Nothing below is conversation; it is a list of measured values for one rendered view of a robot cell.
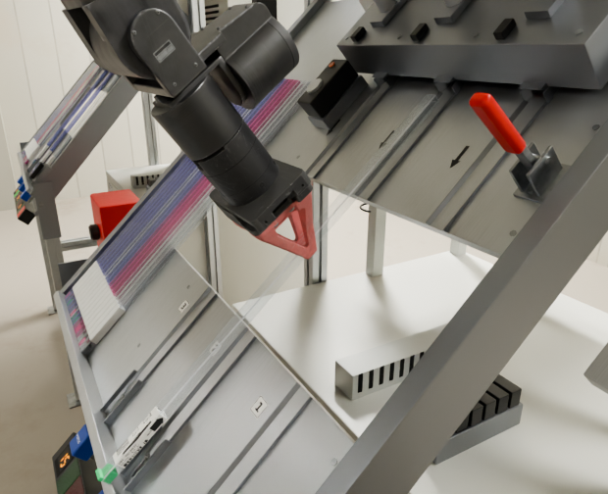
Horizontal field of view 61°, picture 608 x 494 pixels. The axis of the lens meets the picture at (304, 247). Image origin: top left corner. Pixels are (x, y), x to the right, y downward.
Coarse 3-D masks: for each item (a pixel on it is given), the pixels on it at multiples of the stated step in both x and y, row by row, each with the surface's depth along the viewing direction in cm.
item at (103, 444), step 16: (64, 304) 84; (64, 320) 79; (64, 336) 75; (80, 352) 71; (80, 368) 67; (80, 384) 64; (96, 384) 66; (80, 400) 61; (96, 400) 62; (96, 416) 58; (96, 432) 55; (96, 448) 54; (112, 448) 55; (96, 464) 52
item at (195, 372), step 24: (432, 96) 55; (408, 120) 55; (384, 144) 54; (360, 192) 53; (336, 216) 53; (288, 264) 52; (264, 288) 51; (240, 312) 51; (216, 336) 51; (216, 360) 51; (192, 384) 50; (168, 408) 49
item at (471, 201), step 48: (336, 48) 80; (384, 96) 63; (576, 96) 44; (288, 144) 71; (336, 144) 64; (432, 144) 52; (480, 144) 48; (528, 144) 44; (576, 144) 41; (384, 192) 52; (432, 192) 48; (480, 192) 45; (480, 240) 42
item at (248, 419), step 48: (192, 288) 65; (144, 336) 65; (192, 336) 59; (240, 336) 53; (144, 384) 59; (240, 384) 49; (288, 384) 45; (192, 432) 49; (240, 432) 46; (288, 432) 42; (336, 432) 39; (144, 480) 50; (192, 480) 46; (240, 480) 42; (288, 480) 40
